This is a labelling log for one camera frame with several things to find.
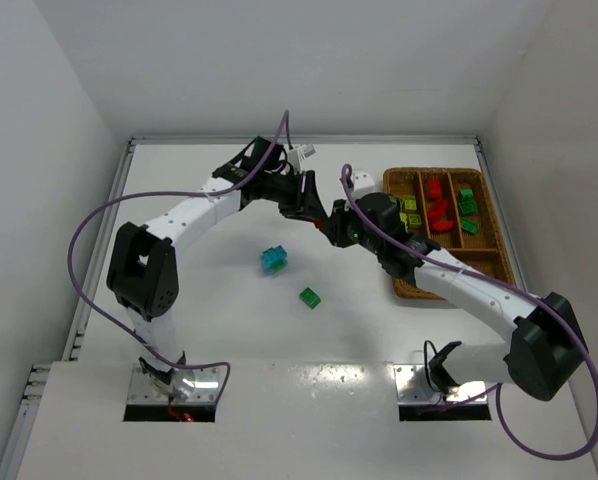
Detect red curved lego brick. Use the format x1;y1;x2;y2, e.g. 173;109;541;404
427;199;449;223

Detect blue and green lego stack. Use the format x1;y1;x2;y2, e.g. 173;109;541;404
260;245;288;275

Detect green lego plate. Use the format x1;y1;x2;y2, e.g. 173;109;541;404
460;217;479;235

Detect green and lime curved legos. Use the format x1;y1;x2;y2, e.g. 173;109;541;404
458;199;478;217

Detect tall red lego stack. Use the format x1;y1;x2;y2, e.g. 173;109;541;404
426;178;443;201

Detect lime and red lego pair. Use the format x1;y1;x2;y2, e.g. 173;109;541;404
431;220;455;233

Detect small dark green lego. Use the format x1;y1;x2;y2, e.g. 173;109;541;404
458;188;474;202

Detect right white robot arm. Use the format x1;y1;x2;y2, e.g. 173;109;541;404
321;192;583;401

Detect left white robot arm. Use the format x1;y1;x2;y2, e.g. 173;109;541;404
106;137;326;388

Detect wicker divided basket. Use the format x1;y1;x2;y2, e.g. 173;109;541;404
383;167;515;284

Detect green curved lego brick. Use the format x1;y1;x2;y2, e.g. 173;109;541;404
299;287;321;309

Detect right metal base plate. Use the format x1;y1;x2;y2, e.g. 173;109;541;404
393;364;488;406

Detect metal base plate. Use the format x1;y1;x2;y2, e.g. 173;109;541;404
126;364;220;406
393;364;488;406

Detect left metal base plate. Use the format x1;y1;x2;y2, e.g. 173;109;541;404
126;364;220;406

